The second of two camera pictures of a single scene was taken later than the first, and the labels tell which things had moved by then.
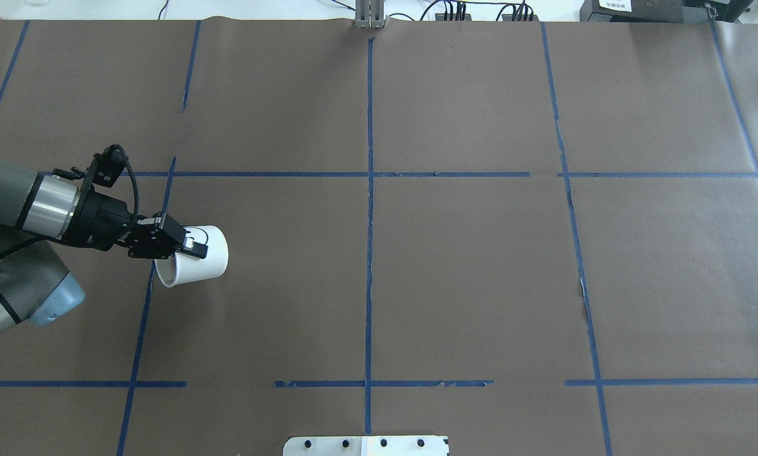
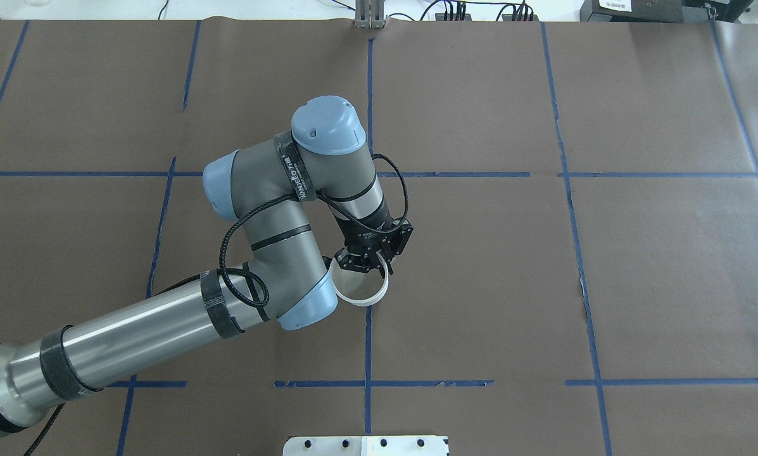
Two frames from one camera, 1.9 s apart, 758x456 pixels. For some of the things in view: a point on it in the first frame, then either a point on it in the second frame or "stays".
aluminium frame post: (370, 14) stays
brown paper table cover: (540, 238) stays
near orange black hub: (508, 17) stays
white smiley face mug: (185, 266) → (359, 287)
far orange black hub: (441, 17) stays
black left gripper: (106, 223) → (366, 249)
